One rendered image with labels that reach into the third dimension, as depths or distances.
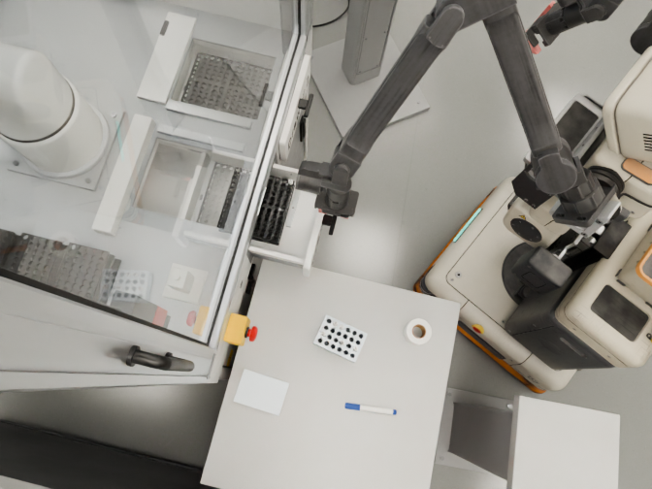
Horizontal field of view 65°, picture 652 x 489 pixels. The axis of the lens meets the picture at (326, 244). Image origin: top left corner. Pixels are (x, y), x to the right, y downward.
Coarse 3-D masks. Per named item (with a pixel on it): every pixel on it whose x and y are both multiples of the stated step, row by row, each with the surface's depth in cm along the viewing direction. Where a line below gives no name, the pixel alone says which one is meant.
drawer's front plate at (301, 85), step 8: (304, 56) 144; (304, 64) 143; (304, 72) 143; (304, 80) 143; (296, 88) 141; (304, 88) 147; (296, 96) 141; (304, 96) 151; (296, 104) 140; (288, 112) 139; (296, 112) 143; (288, 120) 139; (296, 120) 147; (288, 128) 138; (288, 136) 139; (280, 144) 137; (280, 152) 142; (288, 152) 147
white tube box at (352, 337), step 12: (324, 324) 138; (324, 336) 137; (336, 336) 137; (348, 336) 138; (360, 336) 141; (324, 348) 138; (336, 348) 137; (348, 348) 137; (360, 348) 137; (348, 360) 138
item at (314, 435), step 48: (288, 288) 144; (336, 288) 145; (384, 288) 145; (288, 336) 141; (384, 336) 142; (432, 336) 142; (336, 384) 138; (384, 384) 138; (432, 384) 139; (240, 432) 134; (288, 432) 134; (336, 432) 135; (384, 432) 135; (432, 432) 136; (240, 480) 131; (288, 480) 131; (336, 480) 132; (384, 480) 132
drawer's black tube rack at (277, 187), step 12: (276, 180) 137; (276, 192) 136; (288, 192) 140; (264, 204) 139; (276, 204) 136; (264, 216) 134; (276, 216) 138; (264, 228) 134; (264, 240) 136; (276, 240) 136
